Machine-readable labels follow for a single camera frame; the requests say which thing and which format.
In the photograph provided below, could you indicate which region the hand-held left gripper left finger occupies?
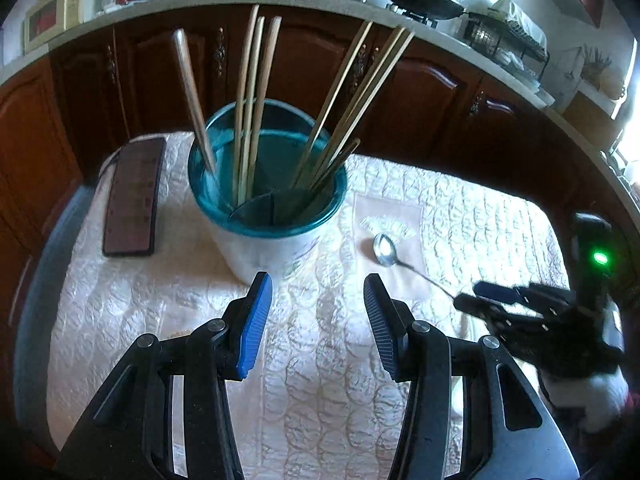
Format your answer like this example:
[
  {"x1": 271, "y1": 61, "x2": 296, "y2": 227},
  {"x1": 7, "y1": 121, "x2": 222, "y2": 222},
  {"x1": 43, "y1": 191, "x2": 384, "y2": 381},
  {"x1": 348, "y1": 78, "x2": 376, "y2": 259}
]
[{"x1": 52, "y1": 271, "x2": 274, "y2": 480}]

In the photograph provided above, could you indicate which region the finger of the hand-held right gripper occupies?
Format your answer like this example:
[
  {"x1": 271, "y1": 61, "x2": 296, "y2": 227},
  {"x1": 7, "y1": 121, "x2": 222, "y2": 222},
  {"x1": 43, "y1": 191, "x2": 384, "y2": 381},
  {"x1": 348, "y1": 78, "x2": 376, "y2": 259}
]
[
  {"x1": 472, "y1": 281, "x2": 572, "y2": 312},
  {"x1": 452, "y1": 292, "x2": 547, "y2": 349}
]

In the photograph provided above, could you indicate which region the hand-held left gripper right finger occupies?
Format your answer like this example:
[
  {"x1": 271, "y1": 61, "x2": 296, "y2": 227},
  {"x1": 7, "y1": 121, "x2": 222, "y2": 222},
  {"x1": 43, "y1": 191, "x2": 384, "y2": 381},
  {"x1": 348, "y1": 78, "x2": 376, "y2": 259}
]
[{"x1": 363, "y1": 274, "x2": 581, "y2": 480}]

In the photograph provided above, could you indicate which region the teal and white utensil holder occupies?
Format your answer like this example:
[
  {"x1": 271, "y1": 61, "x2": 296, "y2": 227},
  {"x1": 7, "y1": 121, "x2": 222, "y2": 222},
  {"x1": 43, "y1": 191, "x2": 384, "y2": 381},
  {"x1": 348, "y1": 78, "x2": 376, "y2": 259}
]
[{"x1": 187, "y1": 99, "x2": 349, "y2": 283}]

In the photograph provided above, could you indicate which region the metal spoon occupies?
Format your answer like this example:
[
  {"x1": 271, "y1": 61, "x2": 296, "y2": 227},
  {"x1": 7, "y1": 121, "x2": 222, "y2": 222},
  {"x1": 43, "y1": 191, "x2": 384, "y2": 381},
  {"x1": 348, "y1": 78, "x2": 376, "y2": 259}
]
[{"x1": 372, "y1": 232, "x2": 461, "y2": 301}]

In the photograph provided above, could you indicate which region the bunch of chopsticks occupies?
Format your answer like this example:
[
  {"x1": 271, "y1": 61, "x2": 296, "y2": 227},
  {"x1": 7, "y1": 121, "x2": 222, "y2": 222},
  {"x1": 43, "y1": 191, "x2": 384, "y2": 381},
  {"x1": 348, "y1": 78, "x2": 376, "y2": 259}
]
[{"x1": 171, "y1": 4, "x2": 417, "y2": 211}]

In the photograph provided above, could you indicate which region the person's right hand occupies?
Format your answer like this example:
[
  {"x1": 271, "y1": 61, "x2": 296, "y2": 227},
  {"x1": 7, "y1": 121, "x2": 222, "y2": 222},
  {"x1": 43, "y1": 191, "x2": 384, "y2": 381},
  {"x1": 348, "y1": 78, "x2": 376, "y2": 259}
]
[{"x1": 540, "y1": 373, "x2": 632, "y2": 434}]

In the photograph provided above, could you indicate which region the white quilted tablecloth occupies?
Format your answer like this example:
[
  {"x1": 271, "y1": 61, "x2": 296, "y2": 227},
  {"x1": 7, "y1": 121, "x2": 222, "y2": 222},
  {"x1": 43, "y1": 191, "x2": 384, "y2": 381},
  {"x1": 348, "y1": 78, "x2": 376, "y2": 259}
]
[{"x1": 45, "y1": 130, "x2": 571, "y2": 480}]

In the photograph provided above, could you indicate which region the black smartphone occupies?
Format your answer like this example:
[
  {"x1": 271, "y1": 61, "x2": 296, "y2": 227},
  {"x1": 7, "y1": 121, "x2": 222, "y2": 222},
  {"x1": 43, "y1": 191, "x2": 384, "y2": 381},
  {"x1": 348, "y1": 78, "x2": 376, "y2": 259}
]
[{"x1": 102, "y1": 136, "x2": 167, "y2": 258}]

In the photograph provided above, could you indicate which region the bright window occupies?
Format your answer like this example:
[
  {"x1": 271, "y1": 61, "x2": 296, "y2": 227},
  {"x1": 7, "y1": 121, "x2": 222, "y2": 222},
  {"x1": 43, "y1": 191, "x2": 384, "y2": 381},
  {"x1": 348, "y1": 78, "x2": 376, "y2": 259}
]
[{"x1": 612, "y1": 100, "x2": 640, "y2": 173}]

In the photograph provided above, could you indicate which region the cardboard box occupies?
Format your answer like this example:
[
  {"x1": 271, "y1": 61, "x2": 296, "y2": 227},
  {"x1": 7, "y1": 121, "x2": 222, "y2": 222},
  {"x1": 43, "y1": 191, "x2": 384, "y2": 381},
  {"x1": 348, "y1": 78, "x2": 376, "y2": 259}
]
[{"x1": 562, "y1": 90, "x2": 622, "y2": 147}]

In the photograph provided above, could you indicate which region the dried plant in vase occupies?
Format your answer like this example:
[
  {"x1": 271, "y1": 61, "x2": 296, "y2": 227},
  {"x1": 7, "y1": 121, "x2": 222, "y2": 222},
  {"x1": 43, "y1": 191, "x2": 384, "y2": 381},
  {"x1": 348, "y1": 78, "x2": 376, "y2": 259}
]
[{"x1": 581, "y1": 44, "x2": 627, "y2": 102}]

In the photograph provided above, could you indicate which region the black dish rack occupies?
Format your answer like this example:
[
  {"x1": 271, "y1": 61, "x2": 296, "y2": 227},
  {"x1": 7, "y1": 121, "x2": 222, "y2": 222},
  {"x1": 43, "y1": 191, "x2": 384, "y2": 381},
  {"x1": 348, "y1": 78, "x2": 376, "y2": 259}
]
[{"x1": 462, "y1": 0, "x2": 551, "y2": 81}]

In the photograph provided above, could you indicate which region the grey kitchen countertop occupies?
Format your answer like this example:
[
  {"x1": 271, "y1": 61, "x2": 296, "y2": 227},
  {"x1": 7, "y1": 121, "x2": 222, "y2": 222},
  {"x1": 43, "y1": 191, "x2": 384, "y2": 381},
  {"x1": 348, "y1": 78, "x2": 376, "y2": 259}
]
[{"x1": 0, "y1": 0, "x2": 640, "y2": 221}]

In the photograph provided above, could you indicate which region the cream microwave oven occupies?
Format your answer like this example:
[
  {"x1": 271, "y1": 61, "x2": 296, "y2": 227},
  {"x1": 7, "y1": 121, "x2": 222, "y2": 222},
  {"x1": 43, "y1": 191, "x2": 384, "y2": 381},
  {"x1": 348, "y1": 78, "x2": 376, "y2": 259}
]
[{"x1": 24, "y1": 0, "x2": 84, "y2": 54}]

